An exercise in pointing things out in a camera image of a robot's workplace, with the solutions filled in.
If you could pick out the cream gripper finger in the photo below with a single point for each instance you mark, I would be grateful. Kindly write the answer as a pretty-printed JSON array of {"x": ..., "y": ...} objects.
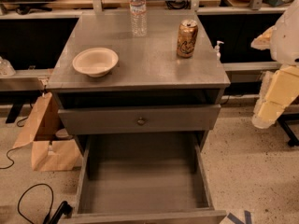
[
  {"x": 266, "y": 114},
  {"x": 267, "y": 77}
]

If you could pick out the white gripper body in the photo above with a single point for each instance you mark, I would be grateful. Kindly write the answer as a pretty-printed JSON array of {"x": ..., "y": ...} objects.
[{"x": 287, "y": 37}]

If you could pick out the orange soda can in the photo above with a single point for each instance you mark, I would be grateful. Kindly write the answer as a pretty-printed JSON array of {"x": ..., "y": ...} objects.
[{"x": 187, "y": 35}]

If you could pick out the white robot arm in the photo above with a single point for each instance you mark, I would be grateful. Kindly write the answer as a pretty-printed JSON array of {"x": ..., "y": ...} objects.
[{"x": 282, "y": 39}]

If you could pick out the grey drawer cabinet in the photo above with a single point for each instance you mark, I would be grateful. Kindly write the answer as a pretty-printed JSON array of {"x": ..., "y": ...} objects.
[{"x": 149, "y": 71}]

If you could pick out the open grey drawer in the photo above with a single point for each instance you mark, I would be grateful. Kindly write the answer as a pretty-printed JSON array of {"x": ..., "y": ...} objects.
[{"x": 143, "y": 178}]

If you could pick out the closed upper grey drawer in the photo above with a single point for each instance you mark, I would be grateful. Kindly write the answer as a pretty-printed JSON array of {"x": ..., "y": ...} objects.
[{"x": 142, "y": 119}]

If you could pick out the black metal stand leg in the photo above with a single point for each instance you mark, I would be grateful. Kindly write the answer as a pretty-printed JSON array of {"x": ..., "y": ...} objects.
[{"x": 283, "y": 121}]

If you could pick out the white pump dispenser bottle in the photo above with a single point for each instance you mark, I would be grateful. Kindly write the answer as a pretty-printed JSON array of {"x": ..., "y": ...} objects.
[{"x": 217, "y": 49}]

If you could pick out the clear plastic water bottle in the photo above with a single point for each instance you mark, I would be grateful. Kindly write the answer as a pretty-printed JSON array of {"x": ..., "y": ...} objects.
[{"x": 138, "y": 13}]

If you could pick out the white paper bowl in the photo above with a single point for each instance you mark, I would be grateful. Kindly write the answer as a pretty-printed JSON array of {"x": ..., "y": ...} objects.
[{"x": 95, "y": 62}]

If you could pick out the brown cardboard box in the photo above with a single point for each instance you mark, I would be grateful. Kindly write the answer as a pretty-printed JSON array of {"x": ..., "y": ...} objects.
[{"x": 49, "y": 152}]

